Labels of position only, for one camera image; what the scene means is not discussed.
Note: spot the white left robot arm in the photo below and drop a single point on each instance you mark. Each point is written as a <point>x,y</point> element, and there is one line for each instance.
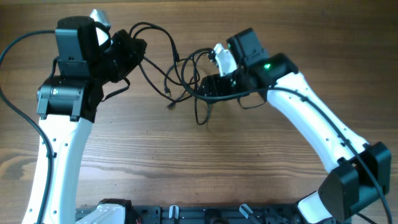
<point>67,106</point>

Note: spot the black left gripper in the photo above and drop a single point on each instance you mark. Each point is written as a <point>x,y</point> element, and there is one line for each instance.
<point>122,39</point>

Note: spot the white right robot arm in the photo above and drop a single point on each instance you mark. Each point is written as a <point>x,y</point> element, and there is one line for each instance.
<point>358,172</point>

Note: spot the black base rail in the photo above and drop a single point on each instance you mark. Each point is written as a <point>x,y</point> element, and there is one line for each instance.
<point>275,213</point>

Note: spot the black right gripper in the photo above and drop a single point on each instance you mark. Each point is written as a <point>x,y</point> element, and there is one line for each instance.
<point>215,83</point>

